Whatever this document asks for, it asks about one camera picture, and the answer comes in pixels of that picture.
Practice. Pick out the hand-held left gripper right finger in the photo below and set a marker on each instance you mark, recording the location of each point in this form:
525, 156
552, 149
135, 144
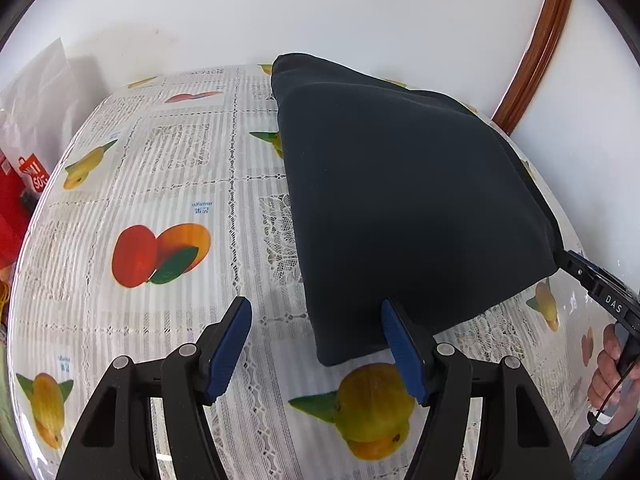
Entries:
402, 350

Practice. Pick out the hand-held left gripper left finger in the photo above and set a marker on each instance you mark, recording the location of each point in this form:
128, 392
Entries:
232, 345

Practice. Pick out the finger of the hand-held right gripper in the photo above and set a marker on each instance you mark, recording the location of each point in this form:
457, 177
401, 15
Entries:
575, 266

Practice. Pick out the black sweatshirt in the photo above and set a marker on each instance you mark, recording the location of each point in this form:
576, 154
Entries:
400, 200

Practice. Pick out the person's right forearm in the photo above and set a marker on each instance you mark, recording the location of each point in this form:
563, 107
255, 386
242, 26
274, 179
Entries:
600, 455

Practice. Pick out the person's right hand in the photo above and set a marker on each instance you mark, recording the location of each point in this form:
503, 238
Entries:
602, 385

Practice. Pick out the fruit-print tablecloth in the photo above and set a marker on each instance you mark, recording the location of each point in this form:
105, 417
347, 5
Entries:
150, 185

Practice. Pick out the green bedsheet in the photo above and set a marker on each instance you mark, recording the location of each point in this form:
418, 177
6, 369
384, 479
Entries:
5, 390

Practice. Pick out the red paper shopping bag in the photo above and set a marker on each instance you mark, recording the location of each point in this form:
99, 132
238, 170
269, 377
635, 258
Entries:
10, 210

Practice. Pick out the white plastic bag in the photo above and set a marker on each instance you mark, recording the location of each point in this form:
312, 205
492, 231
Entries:
35, 110

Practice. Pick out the wooden door frame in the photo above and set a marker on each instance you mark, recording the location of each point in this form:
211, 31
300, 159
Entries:
540, 50

